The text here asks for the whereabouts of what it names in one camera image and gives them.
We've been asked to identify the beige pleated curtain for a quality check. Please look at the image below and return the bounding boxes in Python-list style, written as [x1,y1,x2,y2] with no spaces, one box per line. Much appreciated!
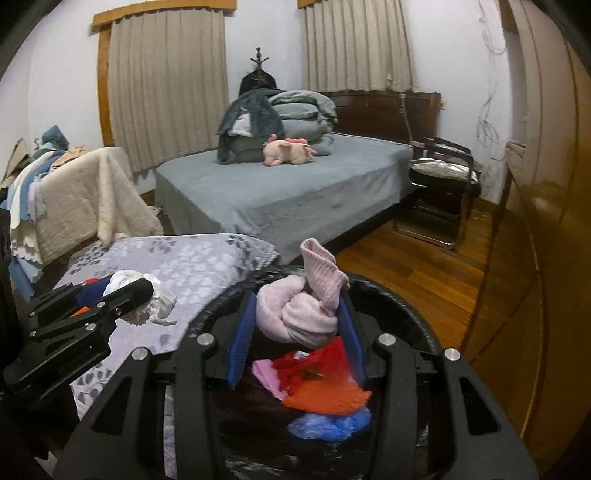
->
[302,0,415,93]
[107,9,230,174]

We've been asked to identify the metal frame chair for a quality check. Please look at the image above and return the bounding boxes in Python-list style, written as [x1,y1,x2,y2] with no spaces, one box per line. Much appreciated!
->
[392,136,482,251]

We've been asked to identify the brown wooden wardrobe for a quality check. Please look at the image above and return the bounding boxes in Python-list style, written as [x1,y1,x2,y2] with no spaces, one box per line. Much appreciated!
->
[462,0,591,476]

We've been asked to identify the red mesh net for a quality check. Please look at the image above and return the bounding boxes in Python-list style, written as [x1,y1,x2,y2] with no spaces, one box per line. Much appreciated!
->
[272,336,358,393]

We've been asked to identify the silver seat cushion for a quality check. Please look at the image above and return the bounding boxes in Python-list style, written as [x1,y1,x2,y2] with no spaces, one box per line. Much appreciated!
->
[410,157,478,178]

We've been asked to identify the folded gray quilts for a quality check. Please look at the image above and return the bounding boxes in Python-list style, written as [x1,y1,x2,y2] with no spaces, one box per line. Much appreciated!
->
[228,90,339,162]

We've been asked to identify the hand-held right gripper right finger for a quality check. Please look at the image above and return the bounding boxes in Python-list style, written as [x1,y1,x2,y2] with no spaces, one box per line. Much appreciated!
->
[338,291,541,480]

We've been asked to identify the trash bin with black bag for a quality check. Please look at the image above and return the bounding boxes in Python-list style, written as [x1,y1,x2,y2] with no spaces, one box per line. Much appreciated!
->
[159,265,441,480]

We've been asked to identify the bright pink cloth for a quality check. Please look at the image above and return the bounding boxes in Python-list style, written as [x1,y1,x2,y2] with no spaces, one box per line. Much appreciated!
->
[252,360,289,400]

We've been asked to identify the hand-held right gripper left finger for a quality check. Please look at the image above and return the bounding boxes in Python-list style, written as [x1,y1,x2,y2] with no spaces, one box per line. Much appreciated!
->
[53,292,258,480]

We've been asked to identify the blue cloth in bin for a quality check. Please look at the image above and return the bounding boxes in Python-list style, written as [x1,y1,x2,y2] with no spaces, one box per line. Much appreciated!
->
[288,407,372,441]

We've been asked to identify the pink knit cloth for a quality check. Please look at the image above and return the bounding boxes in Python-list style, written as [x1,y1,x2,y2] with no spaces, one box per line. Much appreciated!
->
[256,239,350,347]

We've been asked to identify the hanging wall cables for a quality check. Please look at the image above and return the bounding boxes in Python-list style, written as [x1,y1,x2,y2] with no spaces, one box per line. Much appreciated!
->
[475,0,509,160]

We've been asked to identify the beige quilted blanket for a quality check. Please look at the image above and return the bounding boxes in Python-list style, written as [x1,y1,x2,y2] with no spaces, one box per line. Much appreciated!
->
[11,147,164,268]

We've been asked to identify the wooden coat rack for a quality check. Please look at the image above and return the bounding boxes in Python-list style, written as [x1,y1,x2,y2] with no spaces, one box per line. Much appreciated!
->
[249,46,273,79]

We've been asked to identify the floral gray blanket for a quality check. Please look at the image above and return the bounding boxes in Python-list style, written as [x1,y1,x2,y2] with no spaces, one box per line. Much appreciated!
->
[48,233,280,416]

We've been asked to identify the orange mesh net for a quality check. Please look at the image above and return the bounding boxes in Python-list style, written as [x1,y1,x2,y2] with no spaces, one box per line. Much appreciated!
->
[281,381,372,416]

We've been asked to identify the dark wooden headboard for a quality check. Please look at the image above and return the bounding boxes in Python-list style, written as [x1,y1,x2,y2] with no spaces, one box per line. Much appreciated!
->
[318,90,441,148]

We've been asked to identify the white lace cloth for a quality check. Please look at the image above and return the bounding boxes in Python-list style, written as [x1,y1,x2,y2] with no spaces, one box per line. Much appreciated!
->
[102,270,178,328]

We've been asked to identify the pile of clothes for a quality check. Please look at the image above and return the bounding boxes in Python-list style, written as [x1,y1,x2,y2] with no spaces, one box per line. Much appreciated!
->
[0,124,88,296]

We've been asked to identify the pink plush toy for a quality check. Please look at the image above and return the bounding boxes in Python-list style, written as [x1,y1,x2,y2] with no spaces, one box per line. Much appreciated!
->
[263,135,318,167]

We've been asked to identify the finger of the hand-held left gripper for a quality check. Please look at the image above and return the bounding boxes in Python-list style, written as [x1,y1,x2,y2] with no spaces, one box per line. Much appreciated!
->
[28,279,114,326]
[0,277,154,404]

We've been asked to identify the dark hanging garment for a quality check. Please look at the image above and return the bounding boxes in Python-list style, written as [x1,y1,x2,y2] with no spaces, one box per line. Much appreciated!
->
[239,71,280,93]

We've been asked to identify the bed with gray sheet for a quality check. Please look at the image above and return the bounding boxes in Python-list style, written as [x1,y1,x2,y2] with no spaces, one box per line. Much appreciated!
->
[154,131,416,264]

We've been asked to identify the dark gray fleece blanket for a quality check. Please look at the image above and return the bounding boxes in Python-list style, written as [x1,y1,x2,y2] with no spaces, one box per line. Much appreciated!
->
[217,88,283,164]

